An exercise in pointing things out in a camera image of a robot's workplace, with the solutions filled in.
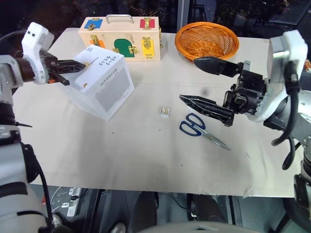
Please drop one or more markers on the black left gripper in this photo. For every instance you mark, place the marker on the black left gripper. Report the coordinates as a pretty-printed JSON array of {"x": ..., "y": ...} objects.
[{"x": 48, "y": 63}]

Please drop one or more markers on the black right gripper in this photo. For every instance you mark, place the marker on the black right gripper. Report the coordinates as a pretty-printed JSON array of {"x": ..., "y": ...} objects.
[{"x": 245, "y": 94}]

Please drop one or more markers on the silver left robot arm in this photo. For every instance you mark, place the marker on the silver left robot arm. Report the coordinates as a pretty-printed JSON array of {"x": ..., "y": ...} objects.
[{"x": 14, "y": 170}]

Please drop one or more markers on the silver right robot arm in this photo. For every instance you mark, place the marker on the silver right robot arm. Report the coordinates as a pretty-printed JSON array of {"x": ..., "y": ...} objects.
[{"x": 302, "y": 116}]

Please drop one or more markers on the white box with slot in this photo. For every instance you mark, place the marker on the white box with slot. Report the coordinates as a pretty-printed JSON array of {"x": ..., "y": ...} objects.
[{"x": 102, "y": 82}]

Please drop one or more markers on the wooden lock box with latches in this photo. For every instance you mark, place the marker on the wooden lock box with latches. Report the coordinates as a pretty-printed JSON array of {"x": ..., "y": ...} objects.
[{"x": 121, "y": 38}]

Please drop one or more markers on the orange wicker basket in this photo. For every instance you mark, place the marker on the orange wicker basket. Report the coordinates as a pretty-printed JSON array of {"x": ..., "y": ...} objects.
[{"x": 206, "y": 40}]

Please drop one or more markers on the white power strip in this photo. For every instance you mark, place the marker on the white power strip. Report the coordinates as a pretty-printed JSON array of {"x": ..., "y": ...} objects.
[{"x": 74, "y": 201}]

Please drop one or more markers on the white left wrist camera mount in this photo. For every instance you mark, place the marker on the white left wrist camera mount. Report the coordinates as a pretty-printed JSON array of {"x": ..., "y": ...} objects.
[{"x": 32, "y": 46}]

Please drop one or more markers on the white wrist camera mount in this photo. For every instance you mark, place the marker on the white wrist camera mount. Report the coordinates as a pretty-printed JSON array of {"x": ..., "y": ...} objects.
[
  {"x": 32, "y": 46},
  {"x": 289, "y": 55}
]

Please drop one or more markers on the grey metal post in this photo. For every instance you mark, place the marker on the grey metal post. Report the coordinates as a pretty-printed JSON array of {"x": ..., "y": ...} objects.
[{"x": 183, "y": 14}]

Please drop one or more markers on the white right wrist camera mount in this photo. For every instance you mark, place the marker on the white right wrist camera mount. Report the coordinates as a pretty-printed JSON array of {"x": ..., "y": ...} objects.
[{"x": 289, "y": 55}]

